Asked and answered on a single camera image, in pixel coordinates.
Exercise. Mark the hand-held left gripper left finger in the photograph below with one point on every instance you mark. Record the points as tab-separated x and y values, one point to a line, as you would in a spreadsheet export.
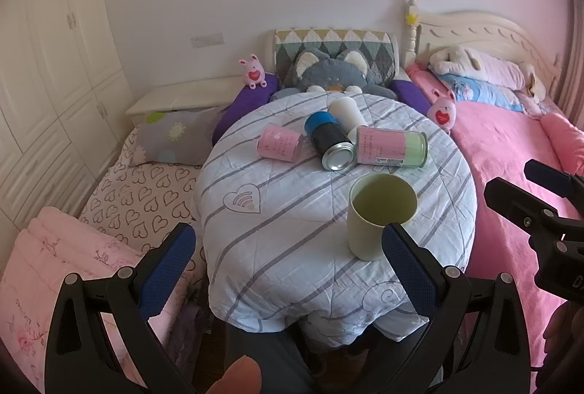
166	270

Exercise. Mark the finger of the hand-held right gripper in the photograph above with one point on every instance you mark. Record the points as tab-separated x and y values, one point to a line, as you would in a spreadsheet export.
550	177
520	204

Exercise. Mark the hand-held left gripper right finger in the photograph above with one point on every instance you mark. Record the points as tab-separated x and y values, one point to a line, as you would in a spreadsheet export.
407	270

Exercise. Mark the pale green cup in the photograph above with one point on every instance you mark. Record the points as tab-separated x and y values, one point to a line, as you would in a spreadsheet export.
365	234

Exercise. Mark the pink cup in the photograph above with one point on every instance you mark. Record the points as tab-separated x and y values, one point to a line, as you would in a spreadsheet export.
278	143

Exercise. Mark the white cup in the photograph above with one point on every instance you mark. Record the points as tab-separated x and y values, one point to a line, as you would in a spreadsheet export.
346	111

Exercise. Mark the person's left hand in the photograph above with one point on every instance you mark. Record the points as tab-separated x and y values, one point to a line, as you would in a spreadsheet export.
237	378

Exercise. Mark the pink bolster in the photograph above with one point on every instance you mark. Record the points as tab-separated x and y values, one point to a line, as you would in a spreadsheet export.
563	140

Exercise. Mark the pink bed blanket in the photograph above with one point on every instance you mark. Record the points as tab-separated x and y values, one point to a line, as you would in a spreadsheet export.
497	147

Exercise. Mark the heart patterned bed sheet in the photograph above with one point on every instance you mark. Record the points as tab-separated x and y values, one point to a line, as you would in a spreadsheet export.
137	197

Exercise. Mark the striped white table cloth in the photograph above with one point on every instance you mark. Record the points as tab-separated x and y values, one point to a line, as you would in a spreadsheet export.
273	239

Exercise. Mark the blue printed pillow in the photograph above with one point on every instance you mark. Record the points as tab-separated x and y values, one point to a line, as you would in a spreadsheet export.
479	90

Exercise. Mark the folded pink floral blanket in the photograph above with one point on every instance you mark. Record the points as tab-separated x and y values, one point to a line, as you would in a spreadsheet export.
50	275

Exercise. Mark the pink bunny plush toy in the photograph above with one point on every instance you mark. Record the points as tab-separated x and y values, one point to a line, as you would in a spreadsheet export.
252	72
442	113

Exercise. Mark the pink and green canister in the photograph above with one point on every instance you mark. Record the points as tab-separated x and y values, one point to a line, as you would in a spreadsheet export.
392	147

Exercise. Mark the person's dark trouser legs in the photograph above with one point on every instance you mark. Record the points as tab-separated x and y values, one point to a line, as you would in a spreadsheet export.
260	353

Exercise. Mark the pink curtain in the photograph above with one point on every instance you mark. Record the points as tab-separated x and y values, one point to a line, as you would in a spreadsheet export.
572	47

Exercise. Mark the grey dotted pillow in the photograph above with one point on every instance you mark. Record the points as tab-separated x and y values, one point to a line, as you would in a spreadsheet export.
182	138

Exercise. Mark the white plush dog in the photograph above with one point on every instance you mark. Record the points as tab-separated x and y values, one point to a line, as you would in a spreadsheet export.
474	65

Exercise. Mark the purple cushion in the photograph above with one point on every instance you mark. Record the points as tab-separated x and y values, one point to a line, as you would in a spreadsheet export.
410	92
242	102

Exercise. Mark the blue and black can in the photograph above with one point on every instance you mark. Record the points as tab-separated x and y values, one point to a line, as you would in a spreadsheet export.
326	134

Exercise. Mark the cream wooden bed headboard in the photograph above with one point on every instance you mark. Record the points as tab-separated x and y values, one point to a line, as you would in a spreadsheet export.
479	26

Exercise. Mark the white low headboard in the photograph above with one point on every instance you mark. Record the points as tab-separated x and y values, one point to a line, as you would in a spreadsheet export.
182	95

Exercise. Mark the grey cat cushion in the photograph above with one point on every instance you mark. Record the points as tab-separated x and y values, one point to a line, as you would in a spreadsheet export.
328	72

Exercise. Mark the white wardrobe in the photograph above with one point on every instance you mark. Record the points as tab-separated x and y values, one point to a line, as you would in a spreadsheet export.
50	70

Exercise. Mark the diamond patterned headboard cover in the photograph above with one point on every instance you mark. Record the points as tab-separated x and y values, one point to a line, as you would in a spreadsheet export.
337	39

